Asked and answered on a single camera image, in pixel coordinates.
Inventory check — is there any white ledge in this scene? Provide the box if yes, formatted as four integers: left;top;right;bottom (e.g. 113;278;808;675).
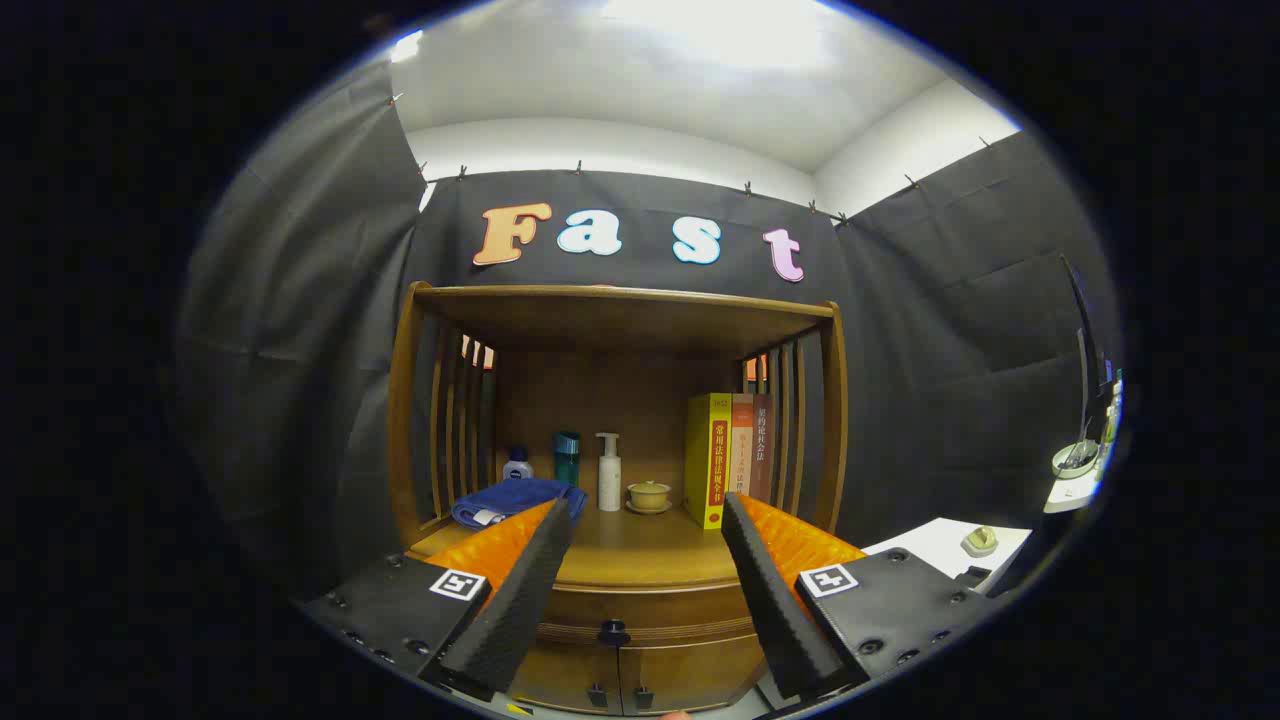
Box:
1045;472;1101;514

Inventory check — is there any white pump bottle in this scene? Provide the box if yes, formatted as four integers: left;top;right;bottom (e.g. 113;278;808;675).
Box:
596;432;623;512

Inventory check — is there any dark pole stand white base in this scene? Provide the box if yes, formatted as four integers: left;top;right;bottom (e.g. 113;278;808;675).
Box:
1052;255;1119;479

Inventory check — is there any wooden cabinet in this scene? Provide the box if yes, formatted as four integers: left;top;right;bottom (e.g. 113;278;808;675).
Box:
388;282;849;716

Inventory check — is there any brown book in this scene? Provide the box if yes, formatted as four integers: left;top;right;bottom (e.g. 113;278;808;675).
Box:
750;393;776;506

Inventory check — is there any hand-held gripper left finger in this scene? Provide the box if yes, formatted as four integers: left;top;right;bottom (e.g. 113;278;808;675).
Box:
300;497;576;703

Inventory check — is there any yellow book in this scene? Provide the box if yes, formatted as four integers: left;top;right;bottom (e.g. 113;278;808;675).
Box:
684;393;734;530

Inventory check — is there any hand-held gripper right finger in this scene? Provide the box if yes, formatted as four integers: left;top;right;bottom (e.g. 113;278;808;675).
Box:
720;492;996;701

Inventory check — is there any wooden countertop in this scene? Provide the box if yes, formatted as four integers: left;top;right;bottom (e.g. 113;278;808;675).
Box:
410;505;831;591

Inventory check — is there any wooden drawer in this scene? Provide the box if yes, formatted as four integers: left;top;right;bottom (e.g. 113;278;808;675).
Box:
540;585;766;646

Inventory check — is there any white side table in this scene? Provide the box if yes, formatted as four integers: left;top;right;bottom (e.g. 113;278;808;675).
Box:
862;517;1033;596

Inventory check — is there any orange cream book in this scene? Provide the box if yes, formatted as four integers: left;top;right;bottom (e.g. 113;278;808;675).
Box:
730;393;755;501

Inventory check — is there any wooden cabinet door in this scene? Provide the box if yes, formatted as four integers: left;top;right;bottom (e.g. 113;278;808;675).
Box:
620;635;769;713
510;645;621;713

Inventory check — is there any folded blue towel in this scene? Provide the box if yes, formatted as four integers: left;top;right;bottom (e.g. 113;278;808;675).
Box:
452;478;589;529

